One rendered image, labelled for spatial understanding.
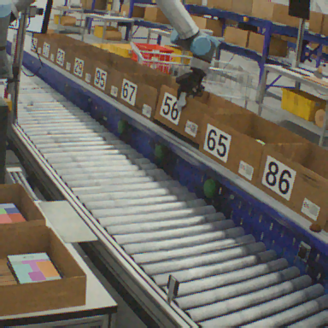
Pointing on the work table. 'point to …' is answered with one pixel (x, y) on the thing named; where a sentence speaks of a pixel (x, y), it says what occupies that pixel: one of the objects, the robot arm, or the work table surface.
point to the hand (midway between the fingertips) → (179, 108)
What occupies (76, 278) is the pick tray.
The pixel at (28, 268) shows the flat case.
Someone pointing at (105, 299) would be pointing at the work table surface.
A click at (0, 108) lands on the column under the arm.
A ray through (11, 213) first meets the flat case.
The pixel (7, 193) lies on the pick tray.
